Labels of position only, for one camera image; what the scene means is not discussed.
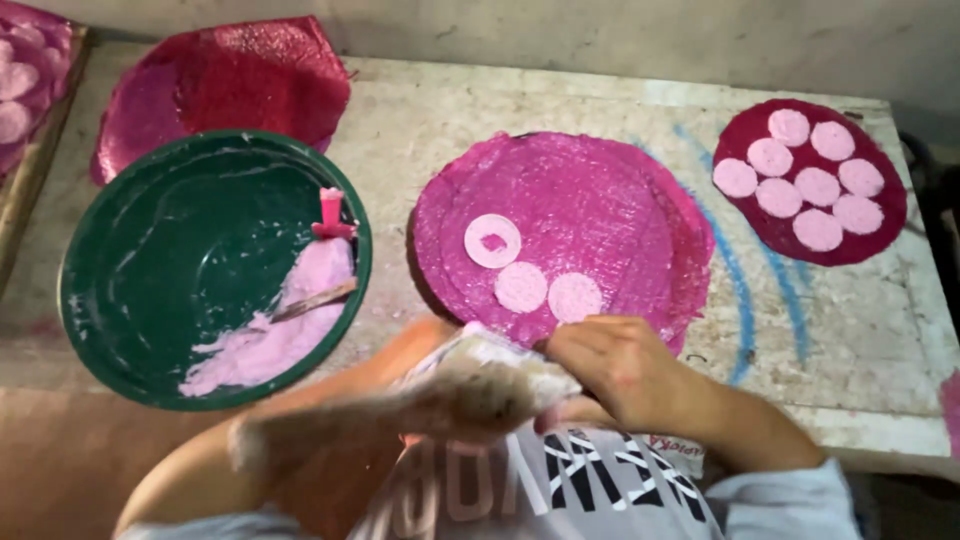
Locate person's right hand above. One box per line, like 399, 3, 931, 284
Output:
534, 314, 708, 445

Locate person's left hand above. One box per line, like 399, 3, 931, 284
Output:
403, 358, 584, 447

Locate clear plastic flour bag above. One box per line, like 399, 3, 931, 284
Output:
408, 321, 583, 399

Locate pale pink dough disc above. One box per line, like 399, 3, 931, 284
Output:
547, 271, 604, 324
493, 261, 549, 315

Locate grey printed shirt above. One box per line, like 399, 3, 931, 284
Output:
116, 426, 864, 540

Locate white packet with red print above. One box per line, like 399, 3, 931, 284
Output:
646, 433, 708, 480

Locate magenta round mat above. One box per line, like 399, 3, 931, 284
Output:
407, 130, 717, 358

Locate wooden stick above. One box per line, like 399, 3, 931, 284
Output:
268, 277, 360, 325

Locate pale pink dough mass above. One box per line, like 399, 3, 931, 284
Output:
178, 237, 357, 399

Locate pink plastic stamp mould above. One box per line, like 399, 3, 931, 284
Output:
311, 186, 357, 241

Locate dark red round mat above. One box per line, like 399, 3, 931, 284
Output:
711, 98, 909, 268

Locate cluster of pale pink rounds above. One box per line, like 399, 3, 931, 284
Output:
712, 108, 887, 253

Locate green round basin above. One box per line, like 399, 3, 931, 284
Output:
57, 129, 374, 412

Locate red and pink plastic sheet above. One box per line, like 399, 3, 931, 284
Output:
90, 15, 353, 187

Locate wooden tray of pink discs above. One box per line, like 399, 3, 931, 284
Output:
0, 0, 95, 294

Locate pale pink ring mould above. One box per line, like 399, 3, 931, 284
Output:
463, 213, 523, 270

